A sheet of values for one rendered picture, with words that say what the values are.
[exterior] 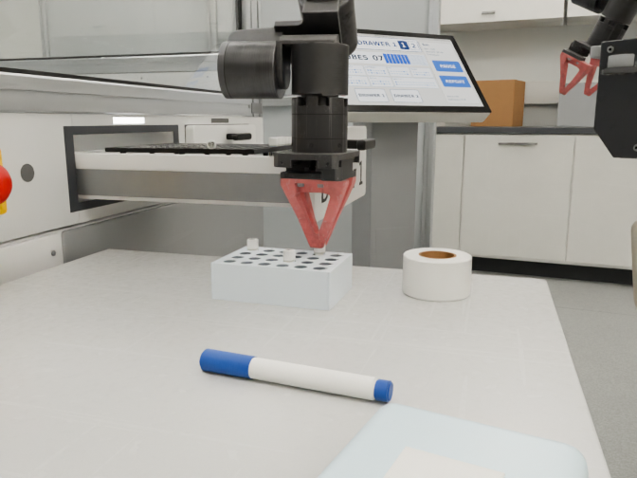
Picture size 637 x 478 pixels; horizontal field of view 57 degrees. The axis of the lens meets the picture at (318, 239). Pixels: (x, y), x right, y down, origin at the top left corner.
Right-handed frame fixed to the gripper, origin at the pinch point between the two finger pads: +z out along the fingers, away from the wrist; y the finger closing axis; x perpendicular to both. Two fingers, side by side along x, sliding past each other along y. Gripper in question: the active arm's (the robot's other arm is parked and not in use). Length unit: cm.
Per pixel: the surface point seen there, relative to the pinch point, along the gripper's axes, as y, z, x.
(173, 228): -32.7, 6.5, -36.0
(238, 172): -8.4, -6.0, -12.8
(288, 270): 7.0, 1.8, -0.9
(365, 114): -97, -14, -15
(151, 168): -8.5, -6.1, -24.9
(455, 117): -117, -14, 7
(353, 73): -103, -25, -20
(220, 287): 6.8, 4.2, -8.2
